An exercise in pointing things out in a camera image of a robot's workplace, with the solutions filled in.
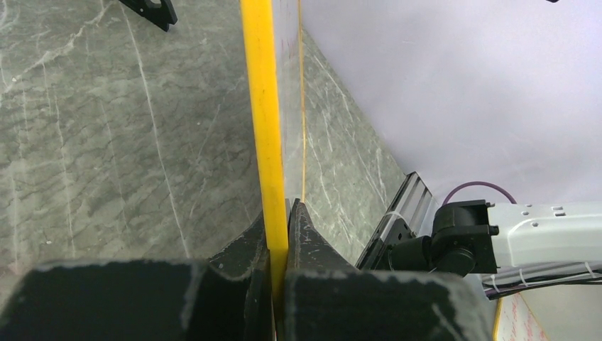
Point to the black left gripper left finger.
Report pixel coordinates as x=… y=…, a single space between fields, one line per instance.
x=224 y=297

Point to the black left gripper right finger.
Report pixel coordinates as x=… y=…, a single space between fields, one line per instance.
x=327 y=298

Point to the yellow framed whiteboard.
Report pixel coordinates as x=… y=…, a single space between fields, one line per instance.
x=272 y=32

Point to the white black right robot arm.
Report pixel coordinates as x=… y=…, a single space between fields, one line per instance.
x=512 y=247

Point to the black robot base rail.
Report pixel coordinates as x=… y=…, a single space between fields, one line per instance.
x=409 y=214

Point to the black wire board stand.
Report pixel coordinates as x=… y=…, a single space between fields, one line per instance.
x=161 y=13

